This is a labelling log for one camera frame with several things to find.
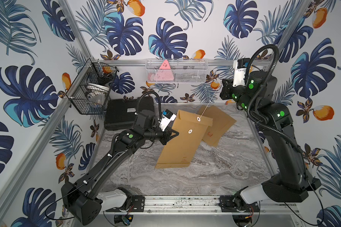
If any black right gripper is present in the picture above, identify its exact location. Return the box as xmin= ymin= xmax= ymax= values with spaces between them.
xmin=221 ymin=77 xmax=258 ymax=118

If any brown kraft file bag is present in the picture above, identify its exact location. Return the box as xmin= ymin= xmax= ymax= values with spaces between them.
xmin=155 ymin=110 xmax=213 ymax=169
xmin=197 ymin=106 xmax=236 ymax=147

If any white file bag string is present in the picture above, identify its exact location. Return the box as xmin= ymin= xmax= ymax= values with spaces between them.
xmin=196 ymin=90 xmax=220 ymax=122

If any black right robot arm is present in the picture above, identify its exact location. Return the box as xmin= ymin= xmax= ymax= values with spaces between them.
xmin=220 ymin=44 xmax=321 ymax=204

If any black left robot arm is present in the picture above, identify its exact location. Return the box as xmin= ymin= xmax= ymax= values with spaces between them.
xmin=61 ymin=95 xmax=179 ymax=226

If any black plastic tool case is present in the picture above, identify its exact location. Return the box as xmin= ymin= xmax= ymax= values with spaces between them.
xmin=104 ymin=99 xmax=138 ymax=131

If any pink triangle item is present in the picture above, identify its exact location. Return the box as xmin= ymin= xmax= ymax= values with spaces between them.
xmin=155 ymin=60 xmax=174 ymax=82

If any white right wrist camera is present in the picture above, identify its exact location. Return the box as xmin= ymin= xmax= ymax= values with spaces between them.
xmin=233 ymin=58 xmax=250 ymax=87

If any clear white mesh wall basket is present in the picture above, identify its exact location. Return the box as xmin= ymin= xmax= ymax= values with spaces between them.
xmin=145 ymin=59 xmax=208 ymax=84

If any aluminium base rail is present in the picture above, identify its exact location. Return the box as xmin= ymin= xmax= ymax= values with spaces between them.
xmin=107 ymin=195 xmax=298 ymax=216

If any black wire basket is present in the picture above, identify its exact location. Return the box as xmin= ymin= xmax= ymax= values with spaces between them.
xmin=66 ymin=59 xmax=119 ymax=116

